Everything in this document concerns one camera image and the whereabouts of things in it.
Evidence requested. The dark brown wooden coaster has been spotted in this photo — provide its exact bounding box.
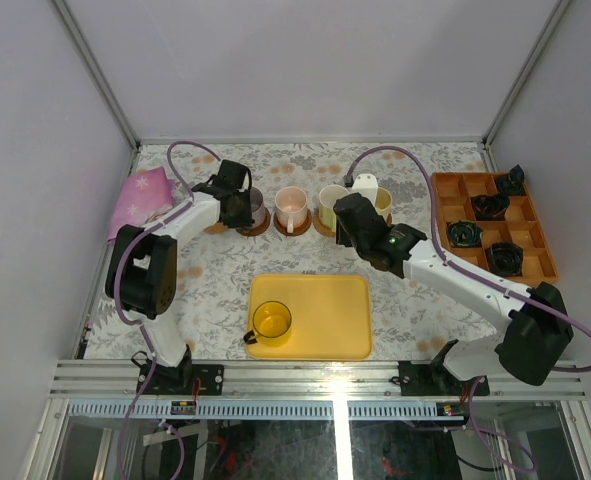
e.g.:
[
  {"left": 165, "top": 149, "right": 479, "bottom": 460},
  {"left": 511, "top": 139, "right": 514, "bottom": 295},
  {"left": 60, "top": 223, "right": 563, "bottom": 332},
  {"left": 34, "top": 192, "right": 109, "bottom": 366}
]
[{"left": 236, "top": 209, "right": 271, "bottom": 237}]

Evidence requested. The white mug green handle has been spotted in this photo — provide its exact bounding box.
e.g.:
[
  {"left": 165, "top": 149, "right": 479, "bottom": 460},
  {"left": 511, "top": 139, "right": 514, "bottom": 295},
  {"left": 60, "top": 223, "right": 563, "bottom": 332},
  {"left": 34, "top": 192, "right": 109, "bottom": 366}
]
[{"left": 318, "top": 185, "right": 349, "bottom": 232}]

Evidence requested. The pink cup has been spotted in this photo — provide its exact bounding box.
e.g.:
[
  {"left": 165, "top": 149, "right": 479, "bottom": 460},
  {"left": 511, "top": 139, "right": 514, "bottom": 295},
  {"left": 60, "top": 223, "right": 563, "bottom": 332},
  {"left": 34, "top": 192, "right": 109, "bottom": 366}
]
[{"left": 275, "top": 186, "right": 308, "bottom": 234}]

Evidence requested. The black coiled item bottom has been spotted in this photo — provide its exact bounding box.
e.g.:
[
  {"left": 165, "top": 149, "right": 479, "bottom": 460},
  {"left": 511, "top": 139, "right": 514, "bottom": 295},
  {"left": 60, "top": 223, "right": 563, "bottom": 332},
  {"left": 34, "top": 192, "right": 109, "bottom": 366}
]
[{"left": 485, "top": 242, "right": 524, "bottom": 277}]

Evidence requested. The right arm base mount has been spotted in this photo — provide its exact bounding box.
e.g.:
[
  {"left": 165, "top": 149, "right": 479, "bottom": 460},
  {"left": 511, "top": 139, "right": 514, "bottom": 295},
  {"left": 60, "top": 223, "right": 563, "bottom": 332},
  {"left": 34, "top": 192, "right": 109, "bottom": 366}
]
[{"left": 397, "top": 361, "right": 474, "bottom": 397}]

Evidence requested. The pale green mug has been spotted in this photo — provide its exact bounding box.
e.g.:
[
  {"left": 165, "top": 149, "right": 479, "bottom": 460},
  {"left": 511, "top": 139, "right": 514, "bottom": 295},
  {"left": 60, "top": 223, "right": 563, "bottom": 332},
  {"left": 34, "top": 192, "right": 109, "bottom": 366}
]
[{"left": 374, "top": 187, "right": 393, "bottom": 221}]

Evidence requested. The woven rattan coaster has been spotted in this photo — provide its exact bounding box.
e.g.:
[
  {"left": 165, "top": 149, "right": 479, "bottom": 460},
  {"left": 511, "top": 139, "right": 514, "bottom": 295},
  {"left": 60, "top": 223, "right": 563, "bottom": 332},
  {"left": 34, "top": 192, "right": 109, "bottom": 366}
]
[{"left": 312, "top": 210, "right": 335, "bottom": 238}]

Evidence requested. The yellow mug black handle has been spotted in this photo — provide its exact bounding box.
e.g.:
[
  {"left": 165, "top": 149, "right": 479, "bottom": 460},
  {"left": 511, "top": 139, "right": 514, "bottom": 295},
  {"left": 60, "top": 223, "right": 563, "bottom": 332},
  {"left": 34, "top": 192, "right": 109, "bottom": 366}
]
[{"left": 243, "top": 301, "right": 292, "bottom": 347}]

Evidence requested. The black coiled item middle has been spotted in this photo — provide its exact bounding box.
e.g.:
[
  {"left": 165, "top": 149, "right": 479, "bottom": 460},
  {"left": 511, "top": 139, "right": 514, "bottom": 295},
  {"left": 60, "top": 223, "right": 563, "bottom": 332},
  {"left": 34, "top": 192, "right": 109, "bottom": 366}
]
[{"left": 471, "top": 193, "right": 510, "bottom": 221}]

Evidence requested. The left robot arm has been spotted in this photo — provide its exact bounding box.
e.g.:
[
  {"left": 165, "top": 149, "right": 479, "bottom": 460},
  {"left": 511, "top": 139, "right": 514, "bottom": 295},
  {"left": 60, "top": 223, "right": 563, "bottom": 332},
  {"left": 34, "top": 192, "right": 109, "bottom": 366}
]
[{"left": 105, "top": 160, "right": 253, "bottom": 395}]

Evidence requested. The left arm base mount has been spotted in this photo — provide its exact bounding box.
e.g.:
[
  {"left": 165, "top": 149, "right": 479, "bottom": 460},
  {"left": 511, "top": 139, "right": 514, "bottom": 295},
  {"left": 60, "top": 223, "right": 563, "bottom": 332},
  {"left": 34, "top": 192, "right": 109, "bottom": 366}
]
[{"left": 143, "top": 364, "right": 225, "bottom": 397}]

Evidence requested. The orange compartment organizer tray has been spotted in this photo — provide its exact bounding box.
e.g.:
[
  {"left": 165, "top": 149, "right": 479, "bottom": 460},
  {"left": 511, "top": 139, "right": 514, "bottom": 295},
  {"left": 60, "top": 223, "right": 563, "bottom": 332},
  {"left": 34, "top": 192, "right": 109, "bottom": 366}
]
[{"left": 432, "top": 172, "right": 558, "bottom": 287}]

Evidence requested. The purple mug black handle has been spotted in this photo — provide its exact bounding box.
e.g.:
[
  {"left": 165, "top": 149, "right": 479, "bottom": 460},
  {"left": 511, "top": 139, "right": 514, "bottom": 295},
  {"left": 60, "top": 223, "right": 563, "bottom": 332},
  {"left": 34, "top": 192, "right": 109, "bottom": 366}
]
[{"left": 250, "top": 187, "right": 266, "bottom": 228}]

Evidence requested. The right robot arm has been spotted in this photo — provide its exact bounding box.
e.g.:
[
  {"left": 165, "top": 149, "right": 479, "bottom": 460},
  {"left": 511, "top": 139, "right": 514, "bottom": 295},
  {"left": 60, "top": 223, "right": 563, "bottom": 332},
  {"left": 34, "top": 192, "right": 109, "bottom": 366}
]
[{"left": 333, "top": 192, "right": 573, "bottom": 395}]

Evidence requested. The yellow plastic tray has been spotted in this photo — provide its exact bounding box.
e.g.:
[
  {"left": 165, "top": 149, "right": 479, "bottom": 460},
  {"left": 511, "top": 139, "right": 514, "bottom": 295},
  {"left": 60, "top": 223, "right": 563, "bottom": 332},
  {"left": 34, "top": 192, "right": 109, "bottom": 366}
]
[{"left": 243, "top": 274, "right": 372, "bottom": 361}]

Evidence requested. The purple folded cloth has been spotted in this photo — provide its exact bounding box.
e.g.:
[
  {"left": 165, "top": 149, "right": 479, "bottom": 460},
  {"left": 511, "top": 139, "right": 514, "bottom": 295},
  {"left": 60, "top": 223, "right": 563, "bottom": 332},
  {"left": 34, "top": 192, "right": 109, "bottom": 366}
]
[{"left": 107, "top": 167, "right": 174, "bottom": 243}]

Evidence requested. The black coiled item top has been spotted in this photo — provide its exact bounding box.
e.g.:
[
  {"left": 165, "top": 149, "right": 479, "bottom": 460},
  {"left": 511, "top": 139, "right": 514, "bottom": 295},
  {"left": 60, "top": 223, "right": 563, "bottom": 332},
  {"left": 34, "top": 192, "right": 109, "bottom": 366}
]
[{"left": 495, "top": 165, "right": 526, "bottom": 196}]

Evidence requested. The light tan round coaster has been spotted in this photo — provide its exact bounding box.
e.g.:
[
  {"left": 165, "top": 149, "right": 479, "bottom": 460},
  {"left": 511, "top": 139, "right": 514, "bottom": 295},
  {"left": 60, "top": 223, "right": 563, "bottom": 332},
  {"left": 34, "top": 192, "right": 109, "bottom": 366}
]
[{"left": 204, "top": 223, "right": 229, "bottom": 235}]

